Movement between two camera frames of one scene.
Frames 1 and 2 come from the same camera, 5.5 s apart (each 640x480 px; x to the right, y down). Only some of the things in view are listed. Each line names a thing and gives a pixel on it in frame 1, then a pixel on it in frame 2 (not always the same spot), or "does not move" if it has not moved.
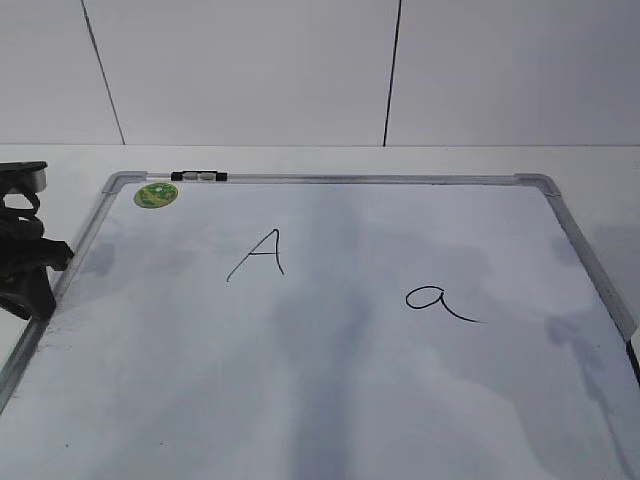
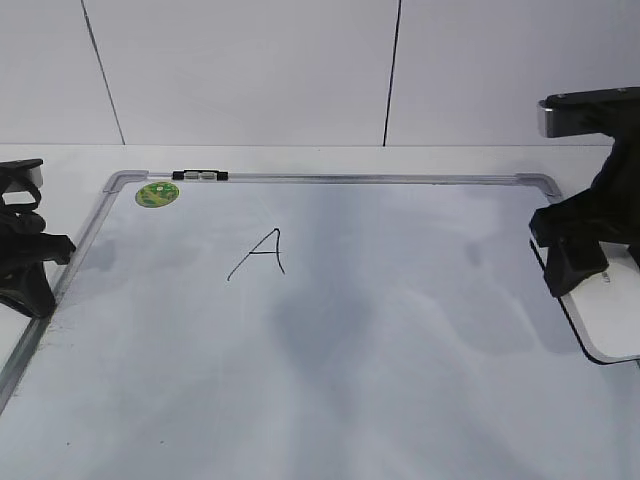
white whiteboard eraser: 634,359 -> 605,310
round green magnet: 155,195 does not move
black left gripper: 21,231 does not move
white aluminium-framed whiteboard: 327,326 does not move
